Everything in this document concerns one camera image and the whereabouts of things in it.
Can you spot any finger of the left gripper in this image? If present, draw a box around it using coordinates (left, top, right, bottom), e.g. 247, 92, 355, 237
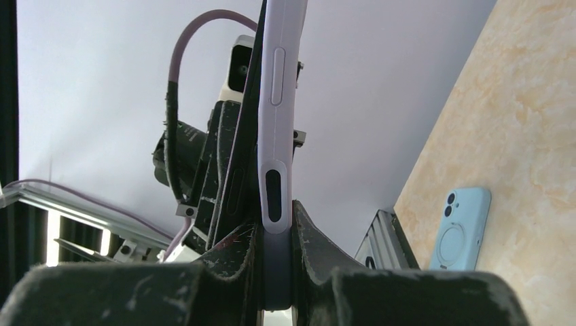
193, 101, 243, 252

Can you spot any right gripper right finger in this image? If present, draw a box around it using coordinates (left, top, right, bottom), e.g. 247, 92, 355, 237
292, 201, 529, 325

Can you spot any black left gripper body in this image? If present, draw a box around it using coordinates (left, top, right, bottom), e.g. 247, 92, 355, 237
166, 102, 221, 252

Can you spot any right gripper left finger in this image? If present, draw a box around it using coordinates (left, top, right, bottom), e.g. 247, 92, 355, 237
1, 223, 259, 325

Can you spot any lilac phone case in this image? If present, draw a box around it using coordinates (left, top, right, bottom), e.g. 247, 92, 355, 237
257, 1, 308, 311

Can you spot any light blue phone case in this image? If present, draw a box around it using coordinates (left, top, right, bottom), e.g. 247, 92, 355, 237
429, 187, 492, 271

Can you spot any black smartphone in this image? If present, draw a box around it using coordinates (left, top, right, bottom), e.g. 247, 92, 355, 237
213, 1, 267, 245

